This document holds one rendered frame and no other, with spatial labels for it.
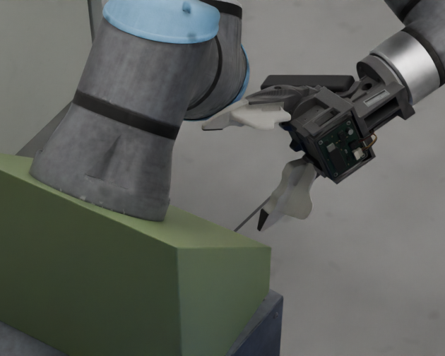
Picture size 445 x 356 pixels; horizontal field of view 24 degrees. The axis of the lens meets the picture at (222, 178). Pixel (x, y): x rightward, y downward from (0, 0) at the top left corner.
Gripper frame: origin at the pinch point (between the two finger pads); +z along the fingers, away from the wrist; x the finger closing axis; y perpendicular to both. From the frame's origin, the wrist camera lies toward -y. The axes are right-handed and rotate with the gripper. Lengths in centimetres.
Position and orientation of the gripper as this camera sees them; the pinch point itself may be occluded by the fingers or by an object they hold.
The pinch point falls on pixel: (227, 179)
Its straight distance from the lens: 109.8
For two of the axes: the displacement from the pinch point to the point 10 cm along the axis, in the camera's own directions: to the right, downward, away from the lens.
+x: 4.1, 7.2, 5.6
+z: -8.1, 5.6, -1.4
